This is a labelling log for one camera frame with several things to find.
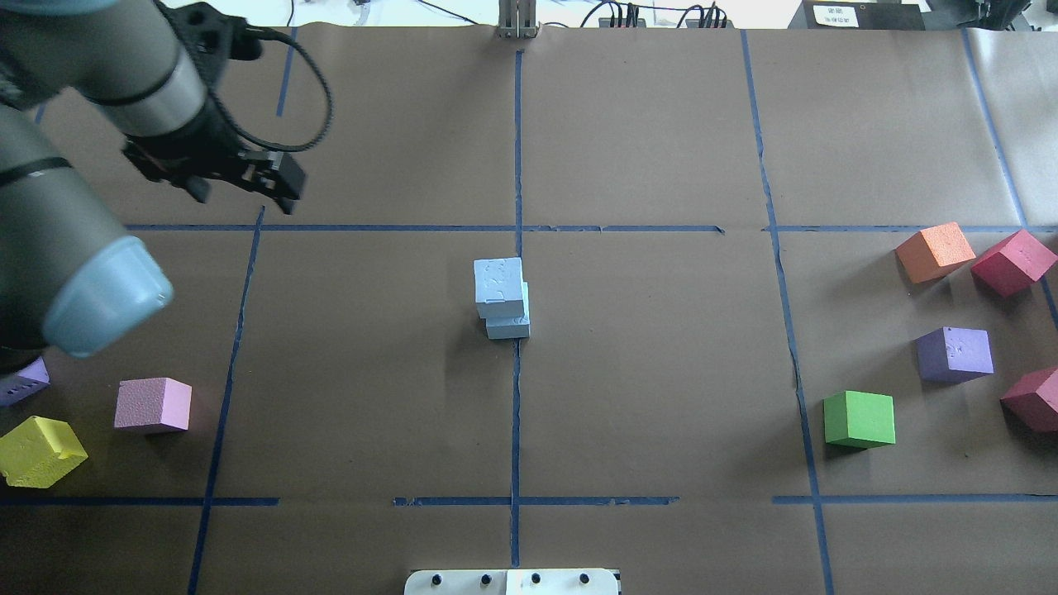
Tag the purple foam block near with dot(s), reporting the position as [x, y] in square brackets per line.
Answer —
[954, 355]

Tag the aluminium frame post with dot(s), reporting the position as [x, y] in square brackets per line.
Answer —
[517, 19]

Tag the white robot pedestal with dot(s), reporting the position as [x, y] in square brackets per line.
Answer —
[514, 581]

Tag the green foam block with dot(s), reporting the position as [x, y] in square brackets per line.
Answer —
[859, 420]

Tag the crimson foam block right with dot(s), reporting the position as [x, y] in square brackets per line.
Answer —
[1014, 264]

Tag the crimson foam block left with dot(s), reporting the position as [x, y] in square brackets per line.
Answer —
[1033, 400]

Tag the purple foam block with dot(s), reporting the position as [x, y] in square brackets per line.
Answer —
[23, 383]
[954, 355]

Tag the purple foam block far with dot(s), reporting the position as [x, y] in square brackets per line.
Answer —
[23, 383]

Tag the light blue foam block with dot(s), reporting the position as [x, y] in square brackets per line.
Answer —
[502, 328]
[499, 290]

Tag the pink foam block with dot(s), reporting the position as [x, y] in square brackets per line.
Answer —
[152, 405]

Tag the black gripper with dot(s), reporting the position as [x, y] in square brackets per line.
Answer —
[216, 132]

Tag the yellow foam block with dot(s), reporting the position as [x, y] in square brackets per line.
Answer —
[39, 452]

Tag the black box with label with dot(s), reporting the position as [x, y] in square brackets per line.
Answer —
[858, 15]

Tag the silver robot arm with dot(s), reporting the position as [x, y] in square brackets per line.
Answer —
[72, 276]

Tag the orange foam block near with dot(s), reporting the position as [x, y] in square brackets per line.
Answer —
[935, 252]

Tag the crimson foam block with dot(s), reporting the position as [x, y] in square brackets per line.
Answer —
[1014, 264]
[1033, 400]

